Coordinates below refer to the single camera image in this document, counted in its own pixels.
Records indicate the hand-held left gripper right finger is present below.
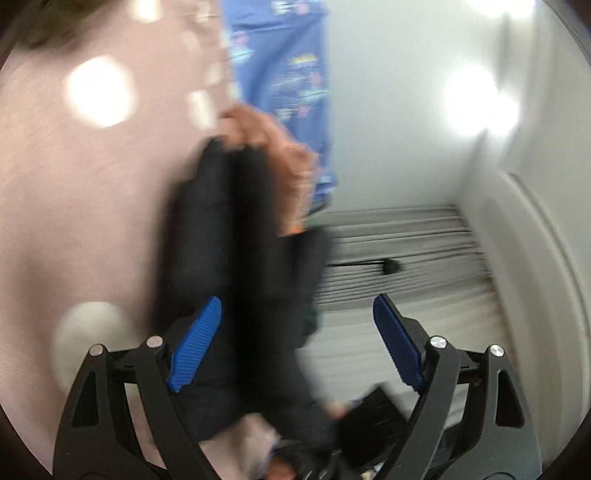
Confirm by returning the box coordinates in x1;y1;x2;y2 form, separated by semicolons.
373;293;541;480

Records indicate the peach puffer jacket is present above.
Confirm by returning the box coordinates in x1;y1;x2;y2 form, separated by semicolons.
217;105;319;236

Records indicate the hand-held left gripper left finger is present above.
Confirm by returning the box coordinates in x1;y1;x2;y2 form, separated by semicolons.
52;296;222;480

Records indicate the grey pleated curtain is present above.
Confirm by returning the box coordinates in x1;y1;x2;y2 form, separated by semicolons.
305;205;513;416

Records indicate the blue tree-print sheet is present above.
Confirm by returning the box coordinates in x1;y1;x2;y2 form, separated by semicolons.
221;0;340;204

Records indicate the black hooded puffer jacket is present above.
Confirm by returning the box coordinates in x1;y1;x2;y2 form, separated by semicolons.
154;138;352;462

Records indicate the black floor lamp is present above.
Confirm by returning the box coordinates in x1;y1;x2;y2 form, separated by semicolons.
330;260;404;274

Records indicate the pink polka dot sheet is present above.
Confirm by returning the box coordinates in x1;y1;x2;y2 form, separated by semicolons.
0;0;287;480

